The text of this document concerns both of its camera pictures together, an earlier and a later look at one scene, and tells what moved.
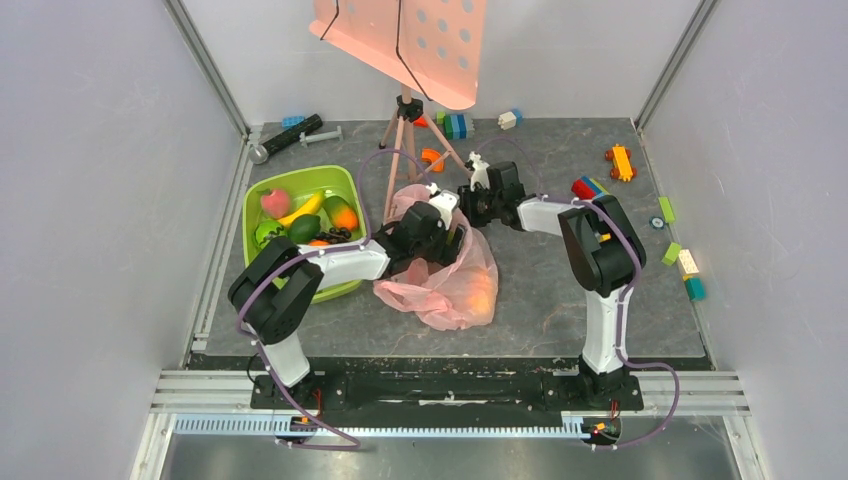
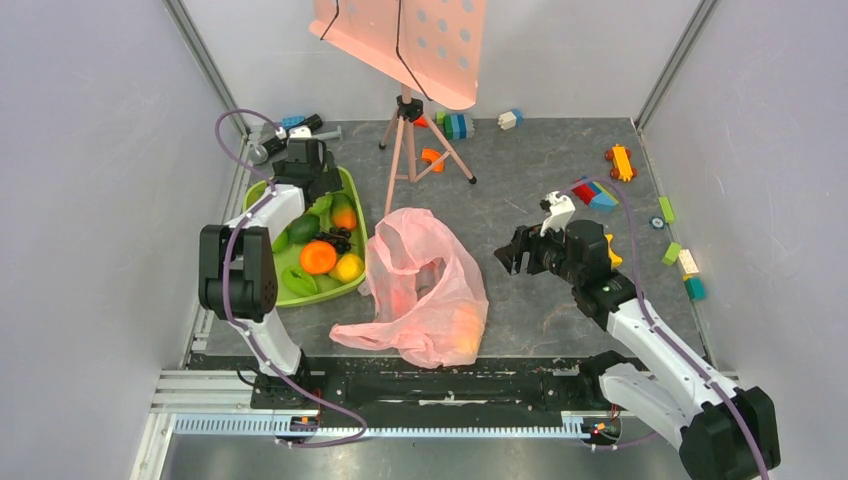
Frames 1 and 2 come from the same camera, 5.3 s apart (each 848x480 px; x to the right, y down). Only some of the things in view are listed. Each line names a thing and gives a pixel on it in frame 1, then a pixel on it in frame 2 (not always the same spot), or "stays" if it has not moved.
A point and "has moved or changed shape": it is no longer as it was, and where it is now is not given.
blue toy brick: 291,120 stays
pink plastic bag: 446,297 has moved or changed shape
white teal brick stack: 695,284 stays
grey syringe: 320,136 stays
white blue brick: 508,120 stays
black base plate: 448,388 stays
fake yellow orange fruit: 481,293 to 466,330
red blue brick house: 588,188 stays
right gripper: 470,204 to 530,250
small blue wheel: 657,222 stays
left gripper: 445,254 to 330,180
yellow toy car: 622,169 stays
